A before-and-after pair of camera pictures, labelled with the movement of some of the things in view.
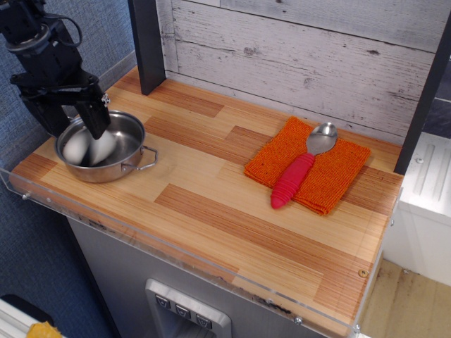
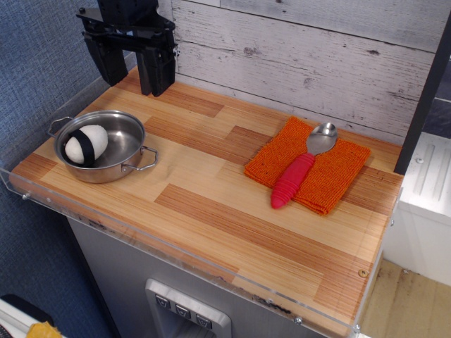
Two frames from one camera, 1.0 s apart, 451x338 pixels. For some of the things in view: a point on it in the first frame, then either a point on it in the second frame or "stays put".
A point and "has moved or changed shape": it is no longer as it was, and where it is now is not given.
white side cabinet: x=419 y=240 stays put
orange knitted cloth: x=332 y=174 stays put
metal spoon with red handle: x=295 y=174 stays put
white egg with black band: x=81 y=148 has moved or changed shape
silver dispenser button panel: x=177 y=315 stays put
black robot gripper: x=56 y=76 to x=134 y=25
